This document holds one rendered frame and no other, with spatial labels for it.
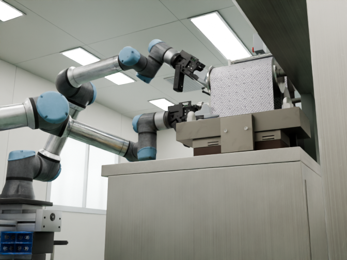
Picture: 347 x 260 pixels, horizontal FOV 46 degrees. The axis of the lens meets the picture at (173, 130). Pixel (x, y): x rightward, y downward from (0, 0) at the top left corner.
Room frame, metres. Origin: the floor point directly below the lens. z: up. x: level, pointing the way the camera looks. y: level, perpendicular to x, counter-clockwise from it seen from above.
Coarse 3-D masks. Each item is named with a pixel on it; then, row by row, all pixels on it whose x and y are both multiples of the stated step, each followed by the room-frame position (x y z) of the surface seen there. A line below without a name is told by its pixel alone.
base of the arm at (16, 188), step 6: (6, 180) 1.81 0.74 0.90; (12, 180) 1.80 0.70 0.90; (18, 180) 1.80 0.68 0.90; (24, 180) 1.81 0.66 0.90; (30, 180) 1.84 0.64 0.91; (6, 186) 1.80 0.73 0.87; (12, 186) 1.79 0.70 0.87; (18, 186) 1.80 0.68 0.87; (24, 186) 1.81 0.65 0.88; (30, 186) 1.84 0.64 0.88; (6, 192) 1.78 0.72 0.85; (12, 192) 1.78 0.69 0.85; (18, 192) 1.80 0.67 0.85; (24, 192) 1.80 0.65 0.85; (30, 192) 1.83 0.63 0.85; (0, 198) 1.80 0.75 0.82; (30, 198) 1.82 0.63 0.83
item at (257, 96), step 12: (252, 84) 1.39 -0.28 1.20; (264, 84) 1.36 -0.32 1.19; (216, 96) 1.45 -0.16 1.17; (228, 96) 1.43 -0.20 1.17; (240, 96) 1.41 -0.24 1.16; (252, 96) 1.39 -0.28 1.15; (264, 96) 1.37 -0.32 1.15; (216, 108) 1.45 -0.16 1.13; (228, 108) 1.43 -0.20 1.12; (240, 108) 1.41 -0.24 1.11; (252, 108) 1.39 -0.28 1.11; (264, 108) 1.37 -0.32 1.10
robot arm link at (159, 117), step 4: (156, 112) 1.55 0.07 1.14; (160, 112) 1.53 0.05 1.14; (164, 112) 1.53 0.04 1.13; (156, 116) 1.53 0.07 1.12; (160, 116) 1.52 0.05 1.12; (164, 116) 1.52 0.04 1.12; (156, 120) 1.53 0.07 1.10; (160, 120) 1.53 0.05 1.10; (164, 120) 1.52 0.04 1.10; (156, 124) 1.54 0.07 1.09; (160, 124) 1.53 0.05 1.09; (164, 124) 1.53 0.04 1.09; (160, 128) 1.55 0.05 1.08; (164, 128) 1.55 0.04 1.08; (168, 128) 1.56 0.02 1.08
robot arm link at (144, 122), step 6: (144, 114) 1.58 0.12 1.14; (150, 114) 1.56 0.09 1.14; (138, 120) 1.57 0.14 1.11; (144, 120) 1.56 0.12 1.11; (150, 120) 1.55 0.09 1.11; (138, 126) 1.58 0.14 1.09; (144, 126) 1.56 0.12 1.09; (150, 126) 1.56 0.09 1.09; (138, 132) 1.58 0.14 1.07; (156, 132) 1.59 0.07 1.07
